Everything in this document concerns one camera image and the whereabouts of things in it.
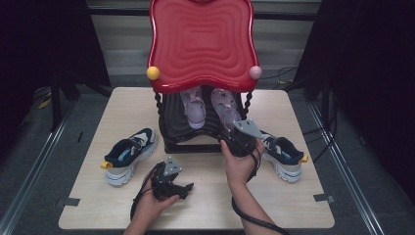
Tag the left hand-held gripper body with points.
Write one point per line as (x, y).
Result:
(164, 182)

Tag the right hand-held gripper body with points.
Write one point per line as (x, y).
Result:
(243, 145)

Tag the navy and white sneaker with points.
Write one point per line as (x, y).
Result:
(287, 160)
(130, 153)

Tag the red and black shoe rack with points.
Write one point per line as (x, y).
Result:
(202, 42)

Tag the person's right hand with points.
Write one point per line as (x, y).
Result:
(239, 169)

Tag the person's left hand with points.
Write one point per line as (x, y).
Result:
(150, 205)

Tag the grey tape piece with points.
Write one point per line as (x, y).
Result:
(71, 201)
(323, 197)

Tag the black tape strip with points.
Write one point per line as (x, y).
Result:
(80, 137)

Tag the dark metal stand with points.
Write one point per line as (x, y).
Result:
(55, 104)

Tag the black curtain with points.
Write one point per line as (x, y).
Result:
(368, 81)
(42, 42)

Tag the yellow floor object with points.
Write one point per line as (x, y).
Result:
(44, 103)

